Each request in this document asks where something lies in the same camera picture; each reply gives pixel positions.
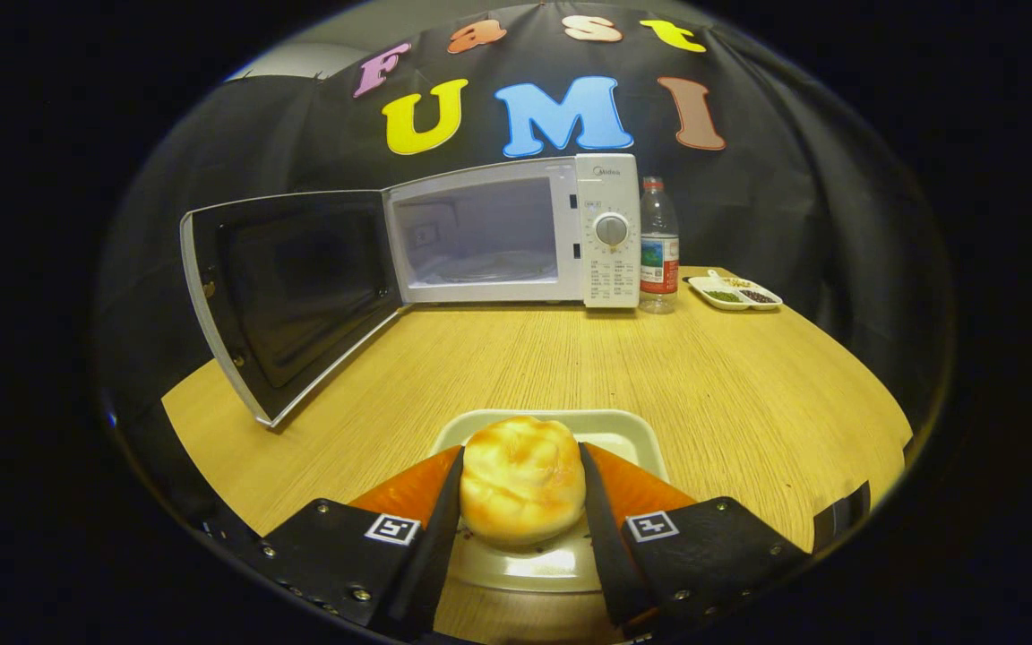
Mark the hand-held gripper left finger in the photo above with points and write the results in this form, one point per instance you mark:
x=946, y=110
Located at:
x=431, y=564

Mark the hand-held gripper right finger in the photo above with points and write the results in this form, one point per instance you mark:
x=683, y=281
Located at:
x=610, y=564

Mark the golden bread bun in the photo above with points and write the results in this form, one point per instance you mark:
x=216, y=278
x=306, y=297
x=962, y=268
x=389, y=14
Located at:
x=520, y=479

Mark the white microwave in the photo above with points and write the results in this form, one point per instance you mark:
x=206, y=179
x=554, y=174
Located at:
x=606, y=269

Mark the white rectangular tray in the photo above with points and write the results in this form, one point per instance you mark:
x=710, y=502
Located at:
x=623, y=434

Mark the white divided bean dish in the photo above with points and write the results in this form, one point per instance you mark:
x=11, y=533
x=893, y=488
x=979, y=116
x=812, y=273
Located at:
x=735, y=294

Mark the clear plastic water bottle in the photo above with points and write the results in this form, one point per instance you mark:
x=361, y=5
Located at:
x=658, y=260

